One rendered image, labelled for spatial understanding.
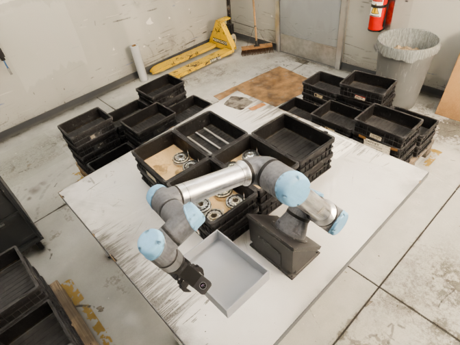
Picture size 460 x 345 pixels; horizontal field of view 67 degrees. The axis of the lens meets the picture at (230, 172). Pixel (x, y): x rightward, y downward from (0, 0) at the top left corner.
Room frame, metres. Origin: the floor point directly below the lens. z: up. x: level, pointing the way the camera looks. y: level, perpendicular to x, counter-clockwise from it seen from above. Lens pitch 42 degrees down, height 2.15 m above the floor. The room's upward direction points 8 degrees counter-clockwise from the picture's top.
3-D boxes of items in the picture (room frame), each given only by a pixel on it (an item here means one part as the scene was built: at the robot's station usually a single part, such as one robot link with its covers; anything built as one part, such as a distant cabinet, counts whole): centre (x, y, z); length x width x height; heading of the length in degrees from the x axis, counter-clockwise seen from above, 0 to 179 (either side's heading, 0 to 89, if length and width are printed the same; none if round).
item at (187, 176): (1.28, 0.11, 0.87); 0.40 x 0.30 x 0.11; 34
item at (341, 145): (1.80, -0.66, 0.70); 0.33 x 0.23 x 0.01; 38
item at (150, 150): (1.61, 0.34, 0.87); 0.40 x 0.30 x 0.11; 34
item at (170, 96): (3.18, 0.56, 0.37); 0.40 x 0.30 x 0.45; 128
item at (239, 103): (2.46, -0.14, 0.71); 0.22 x 0.19 x 0.01; 38
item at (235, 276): (0.70, 0.08, 1.07); 0.27 x 0.20 x 0.05; 38
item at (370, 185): (1.53, -0.02, 0.35); 1.60 x 1.60 x 0.70; 38
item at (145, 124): (2.62, 0.63, 0.37); 0.40 x 0.30 x 0.45; 128
